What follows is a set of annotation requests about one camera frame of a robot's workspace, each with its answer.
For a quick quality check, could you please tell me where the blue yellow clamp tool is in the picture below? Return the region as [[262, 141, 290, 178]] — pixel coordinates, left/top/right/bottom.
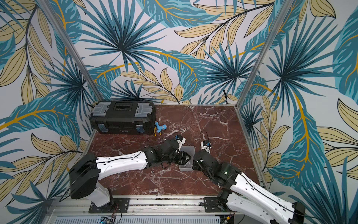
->
[[154, 121, 167, 136]]

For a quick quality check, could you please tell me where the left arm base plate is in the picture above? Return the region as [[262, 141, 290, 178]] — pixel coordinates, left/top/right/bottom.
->
[[89, 197, 130, 214]]

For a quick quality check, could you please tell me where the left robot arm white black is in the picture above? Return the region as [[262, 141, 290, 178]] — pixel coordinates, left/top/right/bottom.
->
[[67, 135, 192, 212]]

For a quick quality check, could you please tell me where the black plastic toolbox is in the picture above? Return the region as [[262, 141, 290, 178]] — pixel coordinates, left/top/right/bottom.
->
[[89, 101, 156, 135]]

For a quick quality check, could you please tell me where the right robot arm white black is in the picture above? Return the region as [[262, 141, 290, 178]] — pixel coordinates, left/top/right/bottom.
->
[[193, 150, 305, 224]]

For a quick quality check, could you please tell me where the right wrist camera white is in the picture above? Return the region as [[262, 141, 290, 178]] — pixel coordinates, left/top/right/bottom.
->
[[200, 140, 212, 153]]

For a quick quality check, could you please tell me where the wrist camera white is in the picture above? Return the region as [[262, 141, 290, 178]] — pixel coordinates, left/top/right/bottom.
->
[[200, 140, 212, 153], [175, 135, 186, 153]]

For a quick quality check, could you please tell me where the metal frame post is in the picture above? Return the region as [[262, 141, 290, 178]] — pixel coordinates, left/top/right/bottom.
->
[[235, 1, 293, 111], [38, 0, 103, 101]]

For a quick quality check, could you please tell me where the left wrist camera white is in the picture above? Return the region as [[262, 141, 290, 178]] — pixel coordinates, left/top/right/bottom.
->
[[175, 135, 186, 153]]

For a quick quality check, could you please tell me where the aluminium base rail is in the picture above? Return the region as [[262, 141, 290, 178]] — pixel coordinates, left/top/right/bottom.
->
[[41, 195, 286, 224]]

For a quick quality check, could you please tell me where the translucent plastic storage box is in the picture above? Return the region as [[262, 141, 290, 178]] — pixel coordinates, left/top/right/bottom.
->
[[179, 146, 195, 172]]

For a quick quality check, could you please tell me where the left metal frame post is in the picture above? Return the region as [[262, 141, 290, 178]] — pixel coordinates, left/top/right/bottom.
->
[[38, 0, 103, 101]]

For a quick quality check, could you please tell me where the right metal frame post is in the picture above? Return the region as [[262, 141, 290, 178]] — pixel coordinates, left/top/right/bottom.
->
[[235, 1, 293, 111]]

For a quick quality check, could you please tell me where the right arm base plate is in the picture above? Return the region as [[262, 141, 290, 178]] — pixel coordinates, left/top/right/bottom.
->
[[199, 197, 238, 213]]

